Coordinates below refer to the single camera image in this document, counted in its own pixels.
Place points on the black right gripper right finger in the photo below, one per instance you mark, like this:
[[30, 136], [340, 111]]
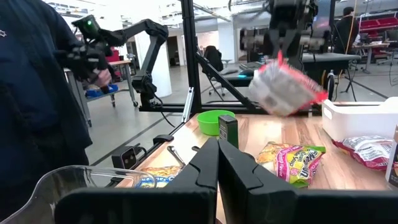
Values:
[[255, 199]]

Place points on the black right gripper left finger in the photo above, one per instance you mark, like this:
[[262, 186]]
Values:
[[186, 199]]

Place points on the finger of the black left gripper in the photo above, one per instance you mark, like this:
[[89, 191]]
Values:
[[276, 45], [297, 49]]

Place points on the red ramen packet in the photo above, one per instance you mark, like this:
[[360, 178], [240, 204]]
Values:
[[283, 87], [367, 151]]

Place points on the pink green ramen packet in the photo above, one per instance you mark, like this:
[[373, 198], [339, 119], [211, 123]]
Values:
[[298, 165]]

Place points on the green black pepper tin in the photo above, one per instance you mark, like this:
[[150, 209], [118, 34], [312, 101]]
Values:
[[228, 129]]

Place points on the black desk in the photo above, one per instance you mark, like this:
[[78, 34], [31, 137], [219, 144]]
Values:
[[329, 59]]

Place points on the blue yellow ramen packet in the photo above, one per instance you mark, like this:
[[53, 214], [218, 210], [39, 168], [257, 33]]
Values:
[[158, 175]]

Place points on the person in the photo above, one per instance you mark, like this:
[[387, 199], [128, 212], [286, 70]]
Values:
[[31, 93], [345, 31]]

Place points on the black office chair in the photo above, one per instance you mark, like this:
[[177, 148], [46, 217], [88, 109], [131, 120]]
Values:
[[214, 57]]

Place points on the green plastic bowl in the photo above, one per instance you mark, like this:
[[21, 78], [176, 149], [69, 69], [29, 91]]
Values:
[[210, 123]]

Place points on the red storage shelf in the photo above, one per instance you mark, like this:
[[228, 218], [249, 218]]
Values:
[[379, 25]]

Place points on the white plastic bin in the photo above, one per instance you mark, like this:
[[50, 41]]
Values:
[[357, 121]]

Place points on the clear plastic container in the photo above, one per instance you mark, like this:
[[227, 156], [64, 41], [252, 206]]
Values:
[[62, 177]]

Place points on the person's hand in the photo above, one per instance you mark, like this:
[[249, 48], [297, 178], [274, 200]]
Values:
[[103, 77]]

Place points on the grey wheeled cart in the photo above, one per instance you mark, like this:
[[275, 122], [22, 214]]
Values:
[[124, 63]]

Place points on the small black table camera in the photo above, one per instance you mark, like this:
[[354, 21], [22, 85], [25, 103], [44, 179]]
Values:
[[124, 157]]

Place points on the black aluminium table frame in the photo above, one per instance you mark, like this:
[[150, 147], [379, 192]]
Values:
[[189, 46]]

